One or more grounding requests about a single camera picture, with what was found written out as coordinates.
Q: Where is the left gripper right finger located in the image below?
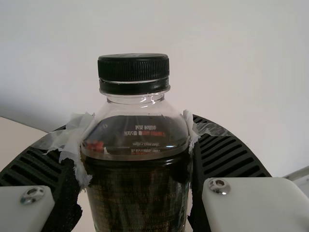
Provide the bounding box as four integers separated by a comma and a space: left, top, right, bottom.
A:
182, 109, 309, 232

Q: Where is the dark coffee bottle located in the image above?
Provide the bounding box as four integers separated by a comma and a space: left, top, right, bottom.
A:
79, 52, 192, 232

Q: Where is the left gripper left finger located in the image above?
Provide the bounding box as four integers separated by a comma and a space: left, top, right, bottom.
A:
0, 110, 96, 232

